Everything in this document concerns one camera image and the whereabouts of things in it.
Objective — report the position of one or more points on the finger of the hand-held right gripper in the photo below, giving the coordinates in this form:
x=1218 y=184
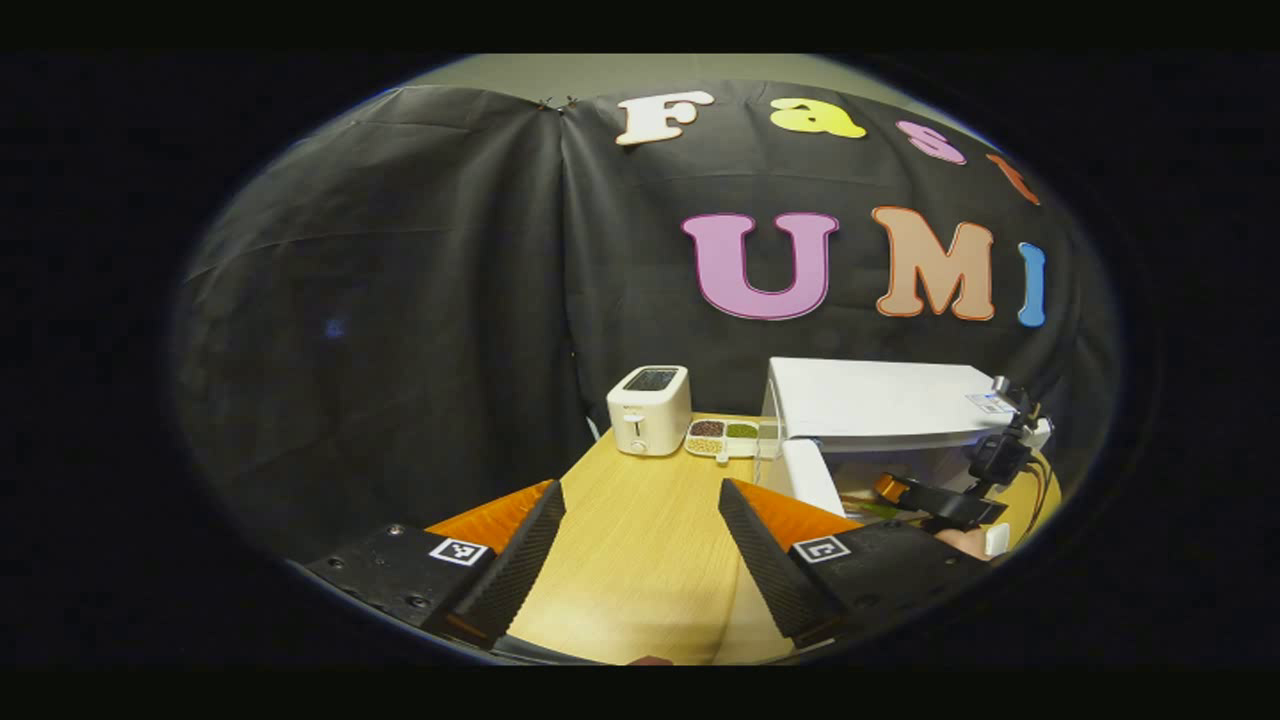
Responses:
x=950 y=505

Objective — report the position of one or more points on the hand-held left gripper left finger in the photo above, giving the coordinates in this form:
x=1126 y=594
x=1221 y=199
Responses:
x=520 y=570

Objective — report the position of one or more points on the divided dish of beans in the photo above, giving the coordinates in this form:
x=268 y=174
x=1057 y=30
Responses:
x=722 y=438

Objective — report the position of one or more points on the black backdrop cloth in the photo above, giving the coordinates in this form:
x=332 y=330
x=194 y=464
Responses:
x=400 y=280

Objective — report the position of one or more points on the white toaster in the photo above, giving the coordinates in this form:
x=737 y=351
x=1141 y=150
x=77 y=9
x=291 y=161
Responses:
x=648 y=415

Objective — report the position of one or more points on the white microwave oven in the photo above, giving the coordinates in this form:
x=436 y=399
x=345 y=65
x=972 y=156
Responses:
x=880 y=400

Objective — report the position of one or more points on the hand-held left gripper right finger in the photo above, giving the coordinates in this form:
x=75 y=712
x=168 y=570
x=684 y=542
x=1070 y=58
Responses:
x=765 y=570

